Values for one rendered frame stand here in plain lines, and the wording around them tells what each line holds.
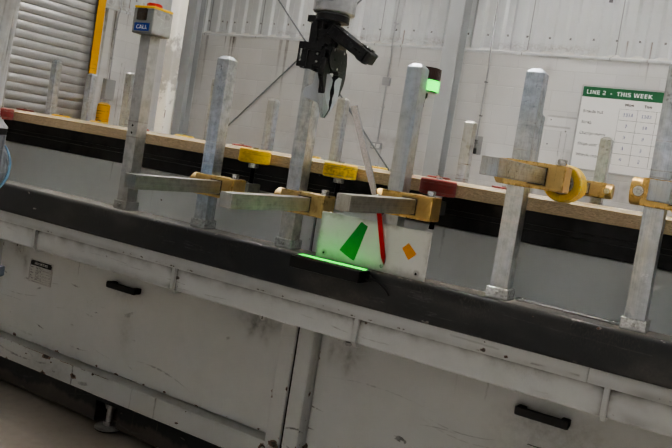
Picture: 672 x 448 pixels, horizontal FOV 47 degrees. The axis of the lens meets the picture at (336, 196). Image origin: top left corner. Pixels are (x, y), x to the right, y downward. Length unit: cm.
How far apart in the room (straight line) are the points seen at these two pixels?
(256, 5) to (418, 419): 996
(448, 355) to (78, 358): 134
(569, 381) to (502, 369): 13
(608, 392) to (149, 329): 135
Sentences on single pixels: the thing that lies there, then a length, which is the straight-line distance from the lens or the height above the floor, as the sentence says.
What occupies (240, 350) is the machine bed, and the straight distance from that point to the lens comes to 215.
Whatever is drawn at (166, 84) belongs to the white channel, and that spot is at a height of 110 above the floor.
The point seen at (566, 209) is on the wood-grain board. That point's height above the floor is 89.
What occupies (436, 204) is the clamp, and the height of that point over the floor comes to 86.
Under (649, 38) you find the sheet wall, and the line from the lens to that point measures 899.
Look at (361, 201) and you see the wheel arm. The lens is 137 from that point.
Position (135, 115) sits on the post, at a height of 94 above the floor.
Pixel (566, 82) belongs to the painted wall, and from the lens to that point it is 911.
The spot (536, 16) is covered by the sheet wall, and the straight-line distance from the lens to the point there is 940.
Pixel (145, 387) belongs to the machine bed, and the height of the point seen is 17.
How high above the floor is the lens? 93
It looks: 3 degrees down
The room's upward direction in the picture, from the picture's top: 9 degrees clockwise
